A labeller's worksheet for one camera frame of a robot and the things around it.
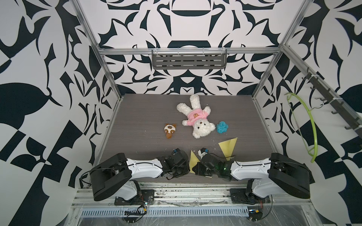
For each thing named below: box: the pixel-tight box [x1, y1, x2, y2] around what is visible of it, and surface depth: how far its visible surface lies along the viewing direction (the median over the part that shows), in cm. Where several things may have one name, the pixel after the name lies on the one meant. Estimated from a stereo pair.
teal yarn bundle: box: [216, 121, 229, 134], surface depth 101 cm
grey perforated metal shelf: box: [151, 48, 228, 70], surface depth 96 cm
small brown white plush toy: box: [164, 123, 177, 139], surface depth 99 cm
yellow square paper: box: [218, 137, 239, 162], surface depth 93 cm
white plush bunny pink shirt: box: [176, 94, 216, 139], surface depth 101 cm
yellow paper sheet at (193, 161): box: [189, 150, 201, 174], surface depth 88 cm
